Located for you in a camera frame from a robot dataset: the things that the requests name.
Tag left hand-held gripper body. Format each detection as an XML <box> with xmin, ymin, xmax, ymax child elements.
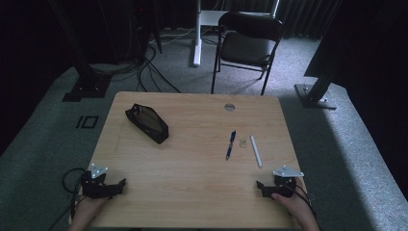
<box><xmin>80</xmin><ymin>163</ymin><xmax>120</xmax><ymax>200</ymax></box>

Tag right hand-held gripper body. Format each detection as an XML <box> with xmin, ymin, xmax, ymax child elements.
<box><xmin>269</xmin><ymin>165</ymin><xmax>305</xmax><ymax>199</ymax></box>

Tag white pen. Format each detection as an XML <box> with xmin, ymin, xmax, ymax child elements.
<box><xmin>249</xmin><ymin>135</ymin><xmax>264</xmax><ymax>168</ymax></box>

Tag blue pen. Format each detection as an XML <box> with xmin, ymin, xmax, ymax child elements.
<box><xmin>225</xmin><ymin>129</ymin><xmax>237</xmax><ymax>161</ymax></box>

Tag black pencil case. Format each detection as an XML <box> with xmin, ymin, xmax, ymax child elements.
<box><xmin>124</xmin><ymin>103</ymin><xmax>169</xmax><ymax>145</ymax></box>

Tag person's left hand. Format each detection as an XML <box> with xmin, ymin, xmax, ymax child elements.
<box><xmin>75</xmin><ymin>194</ymin><xmax>110</xmax><ymax>222</ymax></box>

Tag person's right hand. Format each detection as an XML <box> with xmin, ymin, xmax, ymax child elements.
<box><xmin>270</xmin><ymin>177</ymin><xmax>311</xmax><ymax>217</ymax></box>

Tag black metal stand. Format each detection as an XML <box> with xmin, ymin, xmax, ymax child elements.
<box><xmin>47</xmin><ymin>0</ymin><xmax>112</xmax><ymax>103</ymax></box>
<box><xmin>293</xmin><ymin>0</ymin><xmax>344</xmax><ymax>111</ymax></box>

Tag black folding chair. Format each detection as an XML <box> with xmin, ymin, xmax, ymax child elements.
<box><xmin>210</xmin><ymin>11</ymin><xmax>285</xmax><ymax>96</ymax></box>

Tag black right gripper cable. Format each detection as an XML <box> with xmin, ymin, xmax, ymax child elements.
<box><xmin>288</xmin><ymin>183</ymin><xmax>319</xmax><ymax>222</ymax></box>

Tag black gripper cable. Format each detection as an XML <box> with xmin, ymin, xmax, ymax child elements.
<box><xmin>47</xmin><ymin>167</ymin><xmax>89</xmax><ymax>231</ymax></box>
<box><xmin>288</xmin><ymin>183</ymin><xmax>319</xmax><ymax>222</ymax></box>

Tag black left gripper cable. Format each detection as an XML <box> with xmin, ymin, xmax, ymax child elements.
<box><xmin>47</xmin><ymin>167</ymin><xmax>89</xmax><ymax>231</ymax></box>

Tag black floor cable bundle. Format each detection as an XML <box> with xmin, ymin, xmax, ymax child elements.
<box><xmin>89</xmin><ymin>42</ymin><xmax>183</xmax><ymax>94</ymax></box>

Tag white floor cable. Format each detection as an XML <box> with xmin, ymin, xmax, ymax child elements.
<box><xmin>149</xmin><ymin>26</ymin><xmax>197</xmax><ymax>46</ymax></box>

